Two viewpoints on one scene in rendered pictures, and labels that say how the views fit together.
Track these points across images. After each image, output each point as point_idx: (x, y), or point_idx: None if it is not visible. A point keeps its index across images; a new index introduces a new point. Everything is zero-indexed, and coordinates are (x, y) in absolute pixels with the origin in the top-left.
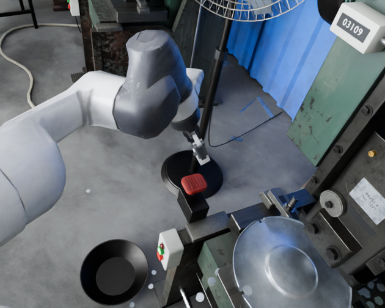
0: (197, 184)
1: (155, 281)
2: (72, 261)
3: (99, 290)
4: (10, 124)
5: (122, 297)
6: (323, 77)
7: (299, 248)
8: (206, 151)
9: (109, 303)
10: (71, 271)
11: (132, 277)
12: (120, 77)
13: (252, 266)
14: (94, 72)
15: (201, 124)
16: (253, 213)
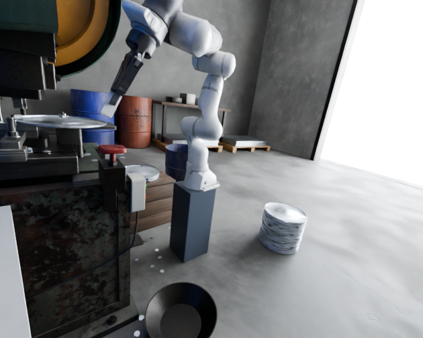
0: (110, 145)
1: (135, 324)
2: (231, 330)
3: (193, 304)
4: (211, 27)
5: (169, 296)
6: None
7: (44, 122)
8: (114, 80)
9: (180, 286)
10: (225, 320)
11: (161, 323)
12: (186, 13)
13: (91, 124)
14: (204, 19)
15: None
16: (51, 155)
